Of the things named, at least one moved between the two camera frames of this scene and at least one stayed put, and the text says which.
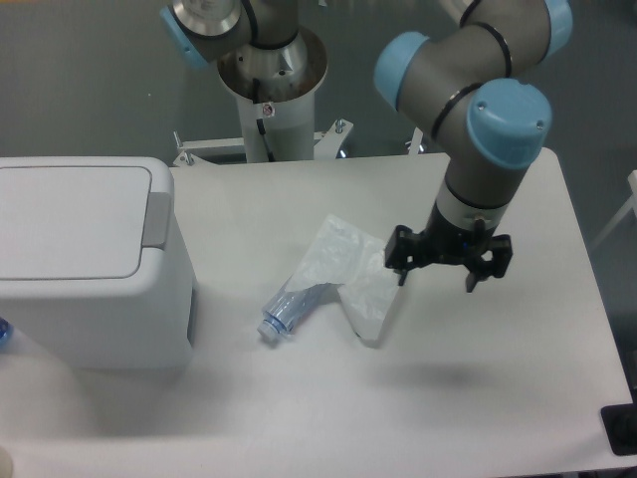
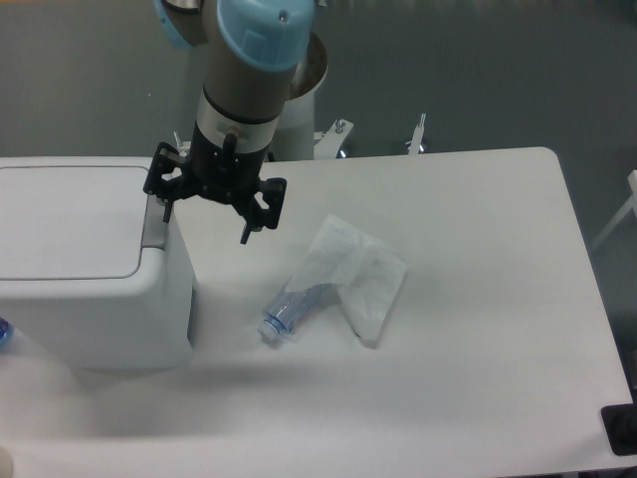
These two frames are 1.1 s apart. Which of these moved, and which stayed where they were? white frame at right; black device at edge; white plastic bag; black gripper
Moved: black gripper
Stayed: black device at edge; white frame at right; white plastic bag
